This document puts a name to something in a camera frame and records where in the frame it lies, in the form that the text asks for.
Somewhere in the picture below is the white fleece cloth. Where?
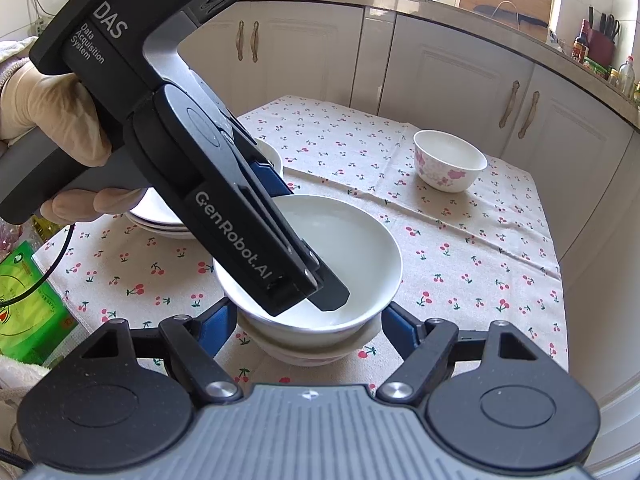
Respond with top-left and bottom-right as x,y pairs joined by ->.
0,355 -> 53,466

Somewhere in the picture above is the clear oil bottle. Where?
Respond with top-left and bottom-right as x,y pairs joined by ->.
617,57 -> 636,99

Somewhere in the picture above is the white cabinet door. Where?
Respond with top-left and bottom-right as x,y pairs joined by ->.
380,12 -> 532,161
520,67 -> 640,273
249,1 -> 367,112
177,2 -> 249,128

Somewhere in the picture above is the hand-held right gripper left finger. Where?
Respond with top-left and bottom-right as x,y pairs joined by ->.
80,296 -> 240,405

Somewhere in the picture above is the person's left forearm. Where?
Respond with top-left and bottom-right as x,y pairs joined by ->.
0,35 -> 40,92

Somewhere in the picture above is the person's left hand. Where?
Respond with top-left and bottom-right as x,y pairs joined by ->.
0,66 -> 148,222

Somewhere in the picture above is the white pink floral bowl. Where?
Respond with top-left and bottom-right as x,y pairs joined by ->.
239,317 -> 382,367
212,195 -> 404,334
413,129 -> 488,194

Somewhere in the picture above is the dark red knife block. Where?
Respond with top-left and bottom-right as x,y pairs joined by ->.
585,6 -> 621,69

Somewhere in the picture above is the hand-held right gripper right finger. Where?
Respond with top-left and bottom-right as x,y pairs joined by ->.
376,302 -> 543,405

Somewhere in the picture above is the green plastic packet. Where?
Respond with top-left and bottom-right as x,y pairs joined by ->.
0,240 -> 80,362

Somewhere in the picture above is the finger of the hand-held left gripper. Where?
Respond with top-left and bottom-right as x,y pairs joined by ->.
299,239 -> 351,314
245,155 -> 297,200

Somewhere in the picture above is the cherry print tablecloth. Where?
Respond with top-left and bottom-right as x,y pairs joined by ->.
32,95 -> 571,396

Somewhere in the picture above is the dark sauce bottle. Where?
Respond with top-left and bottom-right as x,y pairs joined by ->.
571,20 -> 591,64

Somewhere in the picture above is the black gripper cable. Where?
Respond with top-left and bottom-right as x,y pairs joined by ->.
0,222 -> 77,308

